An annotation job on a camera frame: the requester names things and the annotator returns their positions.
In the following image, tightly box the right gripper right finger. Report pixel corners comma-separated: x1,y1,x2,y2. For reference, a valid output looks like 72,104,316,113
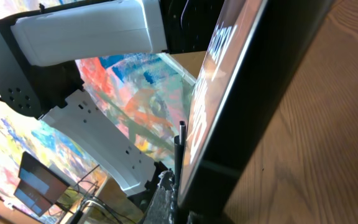
186,211,235,224

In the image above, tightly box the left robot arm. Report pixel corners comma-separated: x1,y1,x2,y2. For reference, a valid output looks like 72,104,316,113
0,1,223,197

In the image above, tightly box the colourful painted backdrop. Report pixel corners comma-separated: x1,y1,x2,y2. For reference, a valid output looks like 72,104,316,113
0,1,195,223

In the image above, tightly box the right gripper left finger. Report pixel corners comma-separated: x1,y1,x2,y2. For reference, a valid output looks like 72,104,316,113
142,170,177,224

